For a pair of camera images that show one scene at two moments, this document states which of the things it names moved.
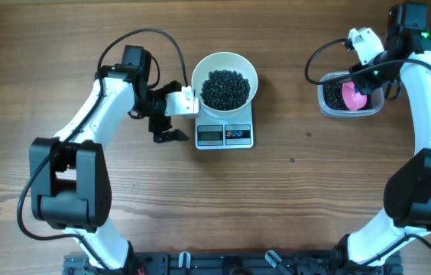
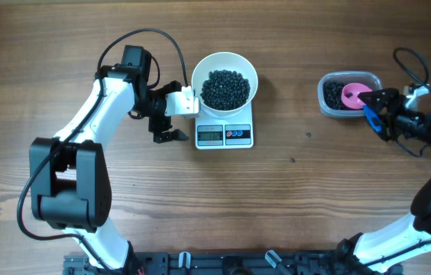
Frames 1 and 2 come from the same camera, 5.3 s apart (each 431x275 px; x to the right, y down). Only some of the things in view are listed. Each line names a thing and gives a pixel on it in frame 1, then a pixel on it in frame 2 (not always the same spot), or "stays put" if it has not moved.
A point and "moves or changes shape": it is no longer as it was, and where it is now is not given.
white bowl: [225, 83] stays put
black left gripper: [156, 127] stays put
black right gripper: [363, 82] -> [391, 95]
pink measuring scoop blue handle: [354, 99] moves or changes shape
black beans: [333, 98] stays put
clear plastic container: [342, 99] stays put
